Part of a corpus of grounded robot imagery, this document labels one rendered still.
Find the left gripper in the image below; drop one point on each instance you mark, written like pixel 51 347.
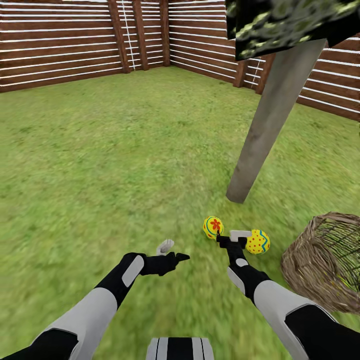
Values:
pixel 165 264

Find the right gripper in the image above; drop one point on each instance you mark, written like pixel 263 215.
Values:
pixel 225 242

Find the tree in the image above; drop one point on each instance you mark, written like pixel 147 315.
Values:
pixel 297 31

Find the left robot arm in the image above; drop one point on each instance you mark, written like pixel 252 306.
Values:
pixel 77 333

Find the easter egg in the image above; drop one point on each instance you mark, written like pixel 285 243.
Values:
pixel 212 226
pixel 258 243

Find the wicker basket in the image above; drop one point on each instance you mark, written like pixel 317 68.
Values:
pixel 309 257

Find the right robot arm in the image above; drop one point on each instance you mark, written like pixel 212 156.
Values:
pixel 307 330

